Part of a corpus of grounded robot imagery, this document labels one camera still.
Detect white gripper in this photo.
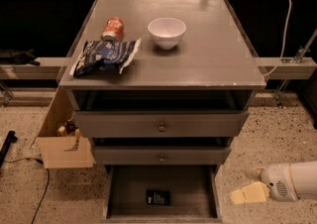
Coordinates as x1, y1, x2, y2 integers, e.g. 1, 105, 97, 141
230, 164, 298, 204

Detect dark rxbar blueberry bar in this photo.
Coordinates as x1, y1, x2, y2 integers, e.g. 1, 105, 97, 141
146, 189, 170, 205

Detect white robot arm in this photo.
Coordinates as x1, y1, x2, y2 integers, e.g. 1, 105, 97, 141
229, 161, 317, 205

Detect grey bottom drawer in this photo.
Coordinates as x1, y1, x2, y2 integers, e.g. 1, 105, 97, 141
102, 166, 222, 224

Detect grey drawer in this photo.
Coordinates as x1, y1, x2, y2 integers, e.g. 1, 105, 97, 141
73, 111, 249, 138
94, 146, 231, 166
102, 166, 222, 224

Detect grey drawer cabinet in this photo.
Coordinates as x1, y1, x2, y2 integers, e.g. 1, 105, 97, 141
59, 0, 265, 156

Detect grey middle drawer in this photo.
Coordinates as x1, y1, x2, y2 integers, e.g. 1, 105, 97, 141
94, 146, 231, 166

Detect grey top drawer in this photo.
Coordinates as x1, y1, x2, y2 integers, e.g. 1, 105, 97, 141
73, 111, 249, 138

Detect white ceramic bowl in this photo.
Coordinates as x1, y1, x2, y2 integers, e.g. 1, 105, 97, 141
148, 18, 186, 50

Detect snack items in box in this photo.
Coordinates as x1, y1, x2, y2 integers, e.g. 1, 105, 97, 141
56, 119, 81, 137

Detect blue chip bag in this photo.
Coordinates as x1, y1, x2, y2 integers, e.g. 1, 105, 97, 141
69, 39, 142, 77

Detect cardboard box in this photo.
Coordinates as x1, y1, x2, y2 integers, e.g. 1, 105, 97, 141
37, 89, 94, 168

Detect orange soda can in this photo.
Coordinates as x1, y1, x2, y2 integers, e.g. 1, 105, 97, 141
101, 17, 124, 42

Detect black pole on floor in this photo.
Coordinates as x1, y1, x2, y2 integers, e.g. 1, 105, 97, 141
0, 130, 18, 167

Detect metal bracket strut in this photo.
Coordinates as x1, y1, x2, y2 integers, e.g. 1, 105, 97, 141
273, 28, 317, 108

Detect white cable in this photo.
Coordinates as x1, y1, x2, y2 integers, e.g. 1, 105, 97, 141
263, 0, 293, 78

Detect black floor cable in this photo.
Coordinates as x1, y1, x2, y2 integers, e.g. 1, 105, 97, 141
3, 157, 51, 224

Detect metal frame rail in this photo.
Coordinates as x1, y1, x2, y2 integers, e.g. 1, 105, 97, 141
0, 57, 66, 80

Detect black object on rail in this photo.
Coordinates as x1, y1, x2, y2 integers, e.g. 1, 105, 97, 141
0, 49, 40, 66

